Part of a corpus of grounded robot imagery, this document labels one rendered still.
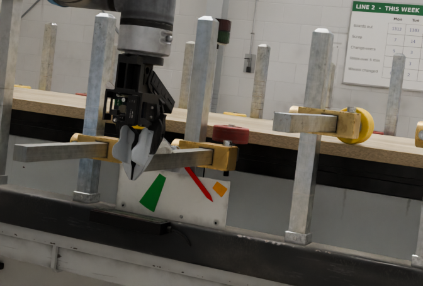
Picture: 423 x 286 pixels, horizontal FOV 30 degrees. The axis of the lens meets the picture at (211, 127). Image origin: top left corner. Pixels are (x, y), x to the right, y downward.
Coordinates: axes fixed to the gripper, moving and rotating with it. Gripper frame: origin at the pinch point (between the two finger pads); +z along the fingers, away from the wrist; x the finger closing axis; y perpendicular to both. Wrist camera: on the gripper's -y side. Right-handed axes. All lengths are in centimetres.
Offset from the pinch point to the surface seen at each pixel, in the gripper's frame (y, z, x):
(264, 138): -46.2, -6.7, 6.0
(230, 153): -30.6, -3.5, 4.8
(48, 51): -138, -25, -120
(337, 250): -31.9, 12.2, 29.0
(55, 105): -46, -8, -50
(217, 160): -29.6, -1.7, 2.5
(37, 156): -4.2, 0.6, -23.6
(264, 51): -139, -32, -31
